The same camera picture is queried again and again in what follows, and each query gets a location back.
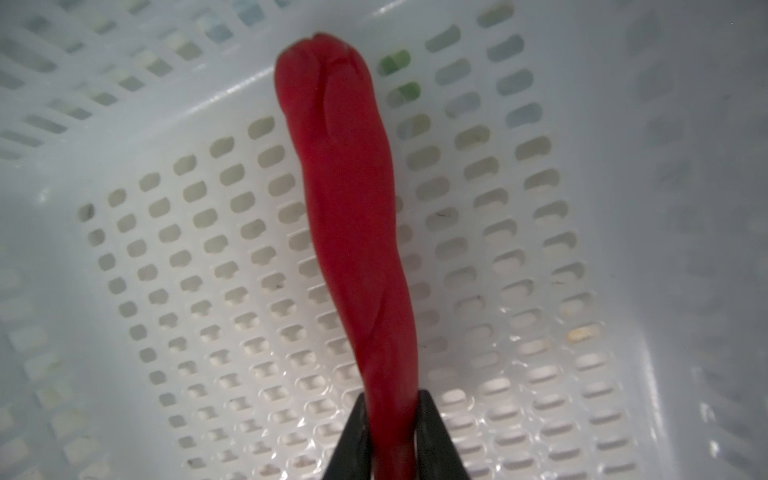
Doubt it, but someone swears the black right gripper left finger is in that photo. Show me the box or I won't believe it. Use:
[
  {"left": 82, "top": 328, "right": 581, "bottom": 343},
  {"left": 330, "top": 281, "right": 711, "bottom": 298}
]
[{"left": 322, "top": 393, "right": 372, "bottom": 480}]

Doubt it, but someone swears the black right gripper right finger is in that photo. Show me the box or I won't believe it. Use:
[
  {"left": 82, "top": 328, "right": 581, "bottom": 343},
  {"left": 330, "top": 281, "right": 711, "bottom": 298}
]
[{"left": 415, "top": 390, "right": 470, "bottom": 480}]

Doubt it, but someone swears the red chili pepper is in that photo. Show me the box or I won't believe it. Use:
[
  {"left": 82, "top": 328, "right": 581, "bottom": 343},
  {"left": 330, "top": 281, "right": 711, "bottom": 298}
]
[{"left": 275, "top": 33, "right": 418, "bottom": 479}]

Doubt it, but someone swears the white plastic perforated basket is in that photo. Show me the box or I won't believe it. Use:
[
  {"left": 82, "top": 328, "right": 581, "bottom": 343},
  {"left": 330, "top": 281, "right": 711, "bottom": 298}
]
[{"left": 1, "top": 1, "right": 767, "bottom": 479}]

